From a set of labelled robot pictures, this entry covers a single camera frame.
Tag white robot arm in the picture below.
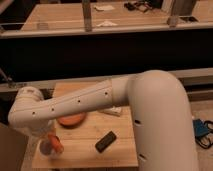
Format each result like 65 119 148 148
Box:
8 70 199 171

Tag white crumpled paper piece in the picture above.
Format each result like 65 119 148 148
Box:
101 107 122 116

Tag orange bowl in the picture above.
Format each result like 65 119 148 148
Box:
57 113 87 127

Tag black rectangular block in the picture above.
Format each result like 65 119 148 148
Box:
95 131 117 153

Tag white cloth on far table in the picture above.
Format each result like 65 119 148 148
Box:
97 20 118 27

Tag white paper on far table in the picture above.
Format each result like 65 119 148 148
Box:
94 5 115 11

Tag black tools on far table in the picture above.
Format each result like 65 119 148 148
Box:
124 0 153 13

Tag blue electronic box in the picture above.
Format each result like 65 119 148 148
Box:
193 119 209 138

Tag metal frame post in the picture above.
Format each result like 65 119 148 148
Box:
82 0 92 32
167 0 197 27

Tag metal frame post right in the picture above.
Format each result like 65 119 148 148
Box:
167 0 197 27

